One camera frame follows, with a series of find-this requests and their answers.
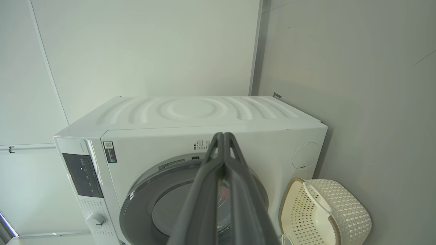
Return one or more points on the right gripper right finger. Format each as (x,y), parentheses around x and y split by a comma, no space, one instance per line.
(248,217)

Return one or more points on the glass washer door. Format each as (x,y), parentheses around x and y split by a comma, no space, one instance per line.
(143,204)

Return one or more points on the cream perforated laundry basket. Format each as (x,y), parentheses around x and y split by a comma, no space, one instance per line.
(344,211)

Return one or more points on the black QR code sticker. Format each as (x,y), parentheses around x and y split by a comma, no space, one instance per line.
(110,152)

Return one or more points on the white front-load washing machine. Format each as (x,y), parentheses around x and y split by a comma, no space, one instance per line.
(190,115)

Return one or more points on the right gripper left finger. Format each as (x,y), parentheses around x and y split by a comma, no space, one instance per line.
(199,211)

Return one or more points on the grey plastic lid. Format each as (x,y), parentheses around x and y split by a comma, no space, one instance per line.
(306,155)

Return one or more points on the metal wall corner strip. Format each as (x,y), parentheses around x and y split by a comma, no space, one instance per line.
(256,47)

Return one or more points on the black washing machine display panel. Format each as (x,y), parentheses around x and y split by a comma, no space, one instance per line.
(83,175)

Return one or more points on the white washing machine dial knob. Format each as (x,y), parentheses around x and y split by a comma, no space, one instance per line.
(94,219)

